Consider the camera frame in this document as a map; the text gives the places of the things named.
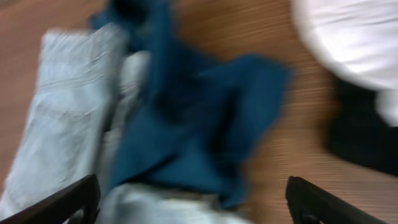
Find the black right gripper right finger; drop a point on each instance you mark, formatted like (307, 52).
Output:
(309, 204)

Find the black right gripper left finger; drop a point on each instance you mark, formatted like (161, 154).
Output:
(83, 195)

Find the light blue denim shorts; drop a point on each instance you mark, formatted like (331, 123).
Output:
(86, 87)

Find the dark blue t-shirt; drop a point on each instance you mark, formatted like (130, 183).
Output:
(199, 119)

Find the white printed t-shirt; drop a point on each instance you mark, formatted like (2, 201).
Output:
(356, 39)

